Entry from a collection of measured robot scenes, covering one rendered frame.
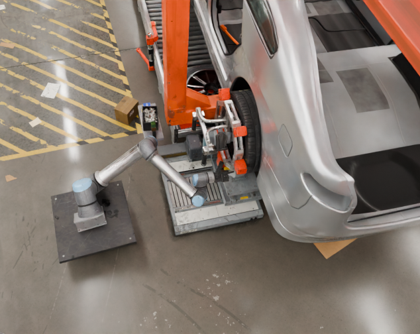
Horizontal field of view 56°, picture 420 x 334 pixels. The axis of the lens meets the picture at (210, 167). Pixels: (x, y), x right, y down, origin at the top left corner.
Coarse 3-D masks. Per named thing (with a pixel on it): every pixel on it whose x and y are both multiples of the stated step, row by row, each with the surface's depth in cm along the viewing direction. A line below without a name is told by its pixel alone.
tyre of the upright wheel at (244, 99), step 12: (240, 96) 293; (252, 96) 293; (240, 108) 287; (252, 108) 286; (252, 120) 283; (252, 132) 282; (228, 144) 338; (252, 144) 285; (252, 156) 289; (252, 168) 303
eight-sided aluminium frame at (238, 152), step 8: (224, 104) 296; (232, 104) 294; (216, 112) 325; (232, 120) 286; (232, 128) 286; (240, 144) 288; (240, 152) 289; (224, 160) 327; (232, 160) 302; (232, 168) 305
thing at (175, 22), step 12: (168, 0) 250; (180, 0) 252; (168, 12) 257; (180, 12) 259; (168, 24) 265; (180, 24) 267; (168, 36) 273; (180, 36) 276; (168, 48) 282; (180, 48) 284; (168, 60) 291; (180, 60) 294; (168, 72) 301; (180, 72) 304; (168, 84) 311; (180, 84) 314; (168, 96) 322; (180, 96) 326; (168, 108) 334; (180, 108) 338; (168, 120) 347; (180, 120) 350
